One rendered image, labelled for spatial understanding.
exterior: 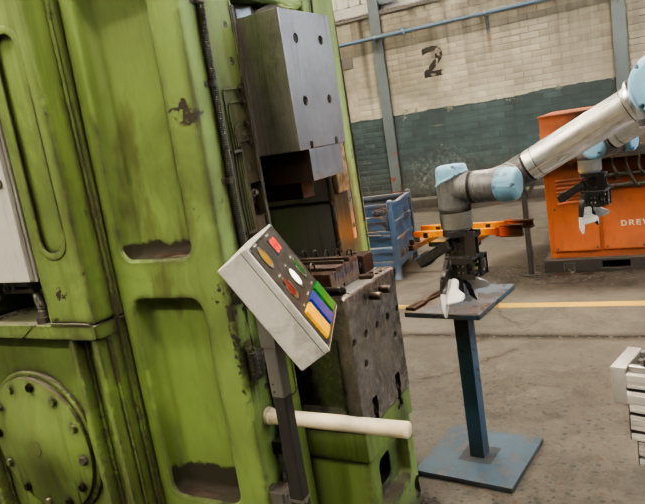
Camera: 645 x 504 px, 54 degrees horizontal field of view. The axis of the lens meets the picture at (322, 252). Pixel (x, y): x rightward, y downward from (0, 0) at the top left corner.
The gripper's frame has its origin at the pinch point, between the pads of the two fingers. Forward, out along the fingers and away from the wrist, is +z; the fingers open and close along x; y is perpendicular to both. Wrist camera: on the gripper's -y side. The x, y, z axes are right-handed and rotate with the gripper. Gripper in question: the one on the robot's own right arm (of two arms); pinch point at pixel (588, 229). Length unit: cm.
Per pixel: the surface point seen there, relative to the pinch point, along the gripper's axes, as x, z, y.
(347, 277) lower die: -69, -1, -52
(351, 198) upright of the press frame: -35, -21, -74
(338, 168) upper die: -64, -35, -53
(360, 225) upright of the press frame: -30, -10, -76
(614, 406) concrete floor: 55, 93, -15
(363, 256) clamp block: -56, -4, -55
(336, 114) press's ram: -60, -52, -54
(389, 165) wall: 590, 21, -508
